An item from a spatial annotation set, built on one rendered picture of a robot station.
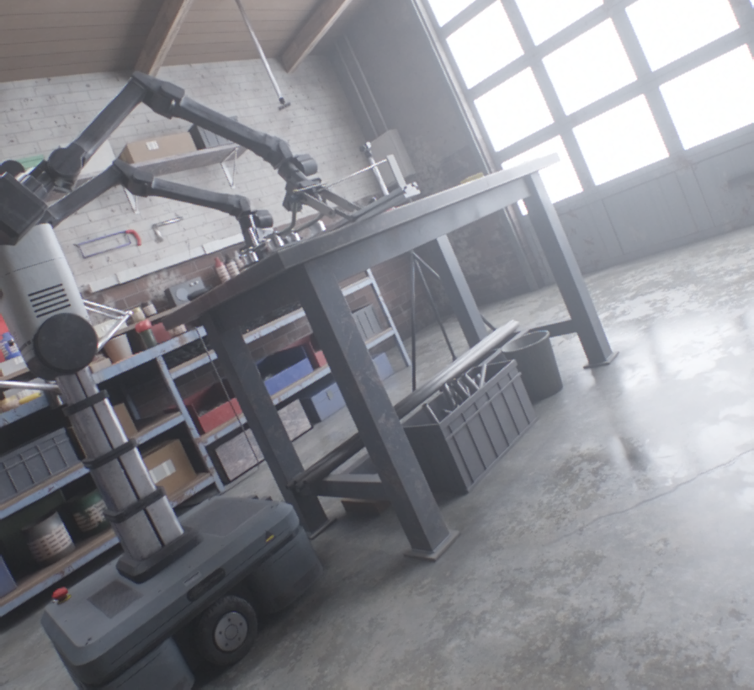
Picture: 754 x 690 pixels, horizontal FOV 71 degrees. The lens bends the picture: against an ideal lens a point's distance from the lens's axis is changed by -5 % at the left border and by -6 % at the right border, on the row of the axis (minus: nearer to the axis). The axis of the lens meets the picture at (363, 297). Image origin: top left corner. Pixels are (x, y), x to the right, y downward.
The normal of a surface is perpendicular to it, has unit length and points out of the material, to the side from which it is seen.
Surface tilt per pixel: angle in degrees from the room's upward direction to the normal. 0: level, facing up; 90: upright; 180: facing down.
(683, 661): 0
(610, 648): 0
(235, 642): 90
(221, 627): 90
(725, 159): 90
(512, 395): 90
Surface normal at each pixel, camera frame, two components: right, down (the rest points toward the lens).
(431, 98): -0.67, 0.33
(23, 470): 0.63, -0.23
